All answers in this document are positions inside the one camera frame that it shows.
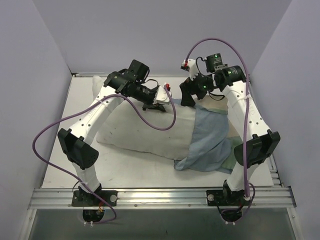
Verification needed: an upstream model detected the white pillow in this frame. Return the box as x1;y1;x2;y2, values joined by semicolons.
91;75;198;161

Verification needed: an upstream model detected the blue pillowcase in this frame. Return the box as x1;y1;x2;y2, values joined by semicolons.
174;95;243;174

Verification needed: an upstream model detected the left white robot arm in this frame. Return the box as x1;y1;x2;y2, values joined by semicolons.
57;60;172;206

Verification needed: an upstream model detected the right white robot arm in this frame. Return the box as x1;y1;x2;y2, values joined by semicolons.
179;53;281;205

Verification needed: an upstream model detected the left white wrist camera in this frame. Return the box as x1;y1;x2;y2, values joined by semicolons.
153;82;172;105

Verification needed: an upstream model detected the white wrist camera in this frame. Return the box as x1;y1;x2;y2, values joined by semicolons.
153;82;172;105
180;59;200;81

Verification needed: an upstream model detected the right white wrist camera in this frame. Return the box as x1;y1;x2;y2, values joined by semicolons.
180;59;200;81

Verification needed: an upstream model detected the aluminium back rail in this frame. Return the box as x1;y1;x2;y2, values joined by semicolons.
72;72;106;78

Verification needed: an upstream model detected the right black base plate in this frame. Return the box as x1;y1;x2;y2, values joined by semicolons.
206;180;250;207

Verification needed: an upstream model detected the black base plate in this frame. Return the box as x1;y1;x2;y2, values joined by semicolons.
71;189;118;207
206;180;250;207

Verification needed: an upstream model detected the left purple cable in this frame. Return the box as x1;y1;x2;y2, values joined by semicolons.
32;86;177;225

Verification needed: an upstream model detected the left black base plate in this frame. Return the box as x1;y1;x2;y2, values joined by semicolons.
71;189;118;207

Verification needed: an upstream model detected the aluminium front rail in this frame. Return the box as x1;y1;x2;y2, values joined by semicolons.
29;187;296;210

